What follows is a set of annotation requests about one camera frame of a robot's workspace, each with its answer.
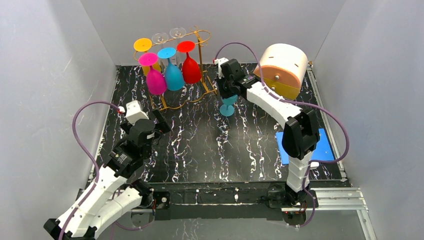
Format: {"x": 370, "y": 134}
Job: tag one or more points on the teal blue wine glass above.
{"x": 173, "y": 75}

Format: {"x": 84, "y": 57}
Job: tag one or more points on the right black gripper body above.
{"x": 225, "y": 91}

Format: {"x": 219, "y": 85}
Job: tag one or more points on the magenta wine glass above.
{"x": 155, "y": 81}

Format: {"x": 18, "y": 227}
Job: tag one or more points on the light blue wine glass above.
{"x": 227, "y": 108}

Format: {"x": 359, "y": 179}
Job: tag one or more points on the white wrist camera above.
{"x": 133, "y": 112}
{"x": 218, "y": 62}

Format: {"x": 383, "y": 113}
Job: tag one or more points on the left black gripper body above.
{"x": 160, "y": 122}

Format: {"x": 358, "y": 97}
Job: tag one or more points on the gold wire wine glass rack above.
{"x": 178, "y": 59}

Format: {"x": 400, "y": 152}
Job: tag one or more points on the yellow wine glass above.
{"x": 144, "y": 45}

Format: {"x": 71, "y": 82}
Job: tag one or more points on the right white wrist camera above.
{"x": 218, "y": 62}

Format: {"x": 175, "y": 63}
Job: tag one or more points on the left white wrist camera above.
{"x": 133, "y": 112}

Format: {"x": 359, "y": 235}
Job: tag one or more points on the round pastel drawer cabinet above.
{"x": 283, "y": 69}

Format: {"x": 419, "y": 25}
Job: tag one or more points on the clear wine glass right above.
{"x": 177, "y": 34}

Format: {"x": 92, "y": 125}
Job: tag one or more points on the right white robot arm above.
{"x": 300, "y": 126}

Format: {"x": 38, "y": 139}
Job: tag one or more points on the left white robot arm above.
{"x": 95, "y": 210}

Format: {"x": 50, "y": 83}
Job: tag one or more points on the blue flat board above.
{"x": 323, "y": 151}

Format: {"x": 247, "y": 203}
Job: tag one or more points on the red wine glass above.
{"x": 190, "y": 68}

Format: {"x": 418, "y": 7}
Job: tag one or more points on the small white bar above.
{"x": 314, "y": 165}

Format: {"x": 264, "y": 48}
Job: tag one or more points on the clear wine glass left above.
{"x": 158, "y": 40}

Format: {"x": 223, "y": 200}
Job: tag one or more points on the clear wine glass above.
{"x": 177, "y": 34}
{"x": 158, "y": 40}

